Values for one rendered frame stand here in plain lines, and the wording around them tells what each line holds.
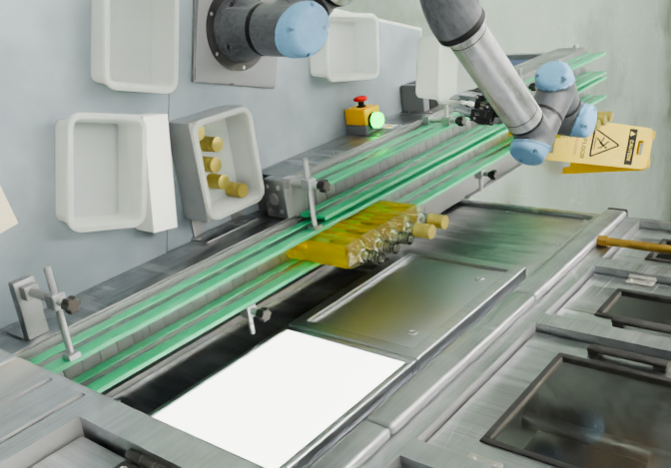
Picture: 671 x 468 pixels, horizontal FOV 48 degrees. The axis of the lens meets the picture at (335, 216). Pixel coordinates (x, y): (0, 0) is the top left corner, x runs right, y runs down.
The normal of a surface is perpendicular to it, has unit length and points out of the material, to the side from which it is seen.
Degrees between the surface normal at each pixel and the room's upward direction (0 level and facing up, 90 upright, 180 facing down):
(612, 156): 74
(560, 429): 90
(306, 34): 10
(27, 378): 90
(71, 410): 90
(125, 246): 0
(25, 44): 0
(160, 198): 0
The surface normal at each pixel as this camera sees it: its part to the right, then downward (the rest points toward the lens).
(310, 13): 0.70, 0.27
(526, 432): -0.13, -0.94
